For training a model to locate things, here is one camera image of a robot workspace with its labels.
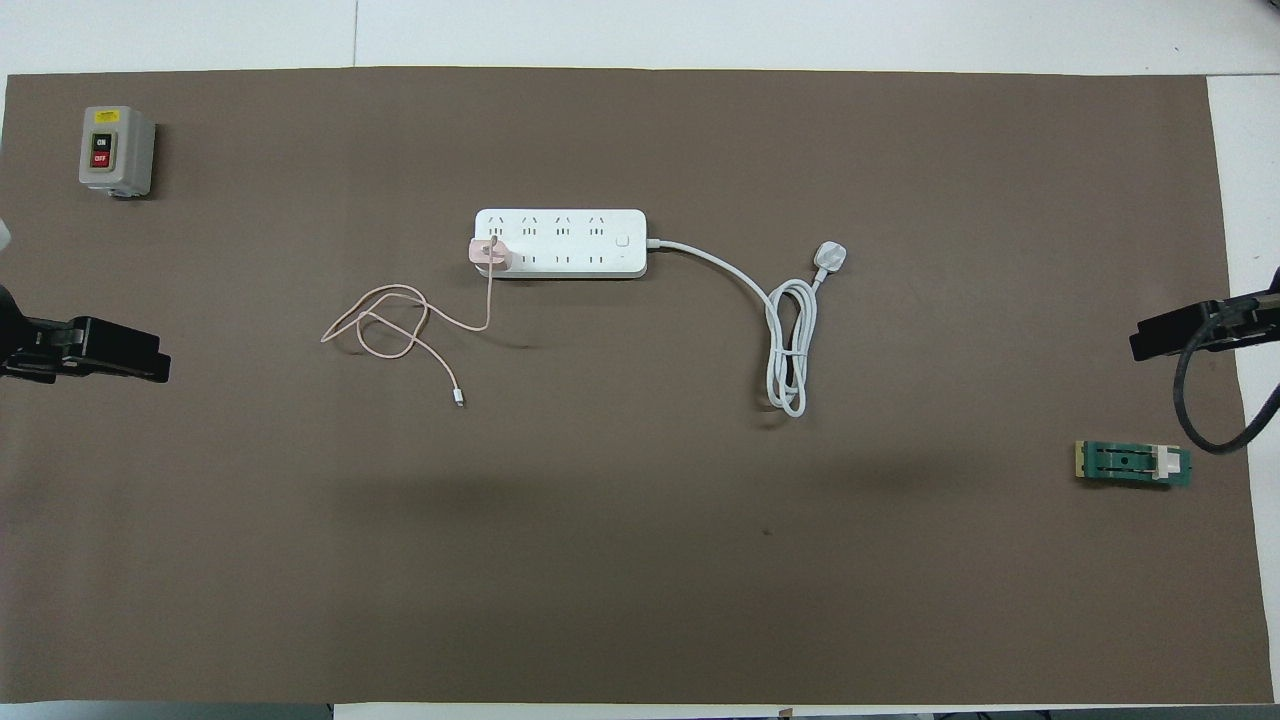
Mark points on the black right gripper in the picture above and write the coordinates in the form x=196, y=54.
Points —
x=1250, y=325

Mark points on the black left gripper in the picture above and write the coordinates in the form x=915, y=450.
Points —
x=30, y=350

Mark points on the pink charger adapter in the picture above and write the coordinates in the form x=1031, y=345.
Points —
x=482, y=255

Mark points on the white power strip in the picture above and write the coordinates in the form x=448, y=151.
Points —
x=570, y=245

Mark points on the green circuit board module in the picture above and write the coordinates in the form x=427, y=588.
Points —
x=1125, y=463

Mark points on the brown table mat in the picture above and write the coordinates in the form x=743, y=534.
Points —
x=600, y=550

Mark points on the grey on-off switch box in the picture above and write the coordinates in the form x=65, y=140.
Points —
x=115, y=150

